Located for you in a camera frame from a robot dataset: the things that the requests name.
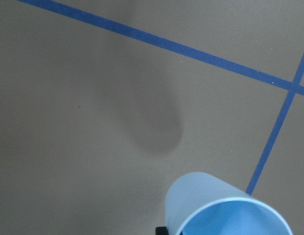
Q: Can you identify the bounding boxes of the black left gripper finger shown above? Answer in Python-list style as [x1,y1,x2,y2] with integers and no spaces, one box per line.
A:
[155,227,168,235]

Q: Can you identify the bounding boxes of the light blue cup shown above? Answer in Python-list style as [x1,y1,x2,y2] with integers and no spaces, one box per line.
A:
[165,172,292,235]

